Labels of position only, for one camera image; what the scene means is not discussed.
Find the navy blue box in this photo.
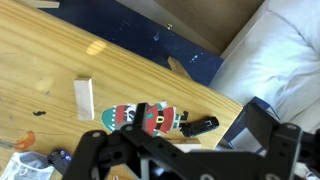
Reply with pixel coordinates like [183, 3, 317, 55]
[223, 97, 280, 155]

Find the wooden table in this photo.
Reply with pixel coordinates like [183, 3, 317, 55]
[0, 0, 242, 154]

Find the dark blue rug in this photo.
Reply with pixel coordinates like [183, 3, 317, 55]
[44, 0, 223, 86]

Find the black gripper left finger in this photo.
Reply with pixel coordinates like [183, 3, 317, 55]
[62, 130, 140, 180]

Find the small black purple gadget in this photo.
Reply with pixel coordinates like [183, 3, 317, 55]
[47, 149, 71, 175]

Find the orange sticker on table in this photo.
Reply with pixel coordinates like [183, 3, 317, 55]
[0, 131, 36, 151]

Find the white leather sofa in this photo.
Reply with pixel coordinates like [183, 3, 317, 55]
[210, 0, 320, 133]

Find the light wooden block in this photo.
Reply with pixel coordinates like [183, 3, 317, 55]
[74, 78, 95, 121]

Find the clear plastic bag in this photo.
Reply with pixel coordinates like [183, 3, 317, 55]
[0, 151, 54, 180]

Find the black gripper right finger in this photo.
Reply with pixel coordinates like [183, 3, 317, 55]
[242, 102, 303, 180]

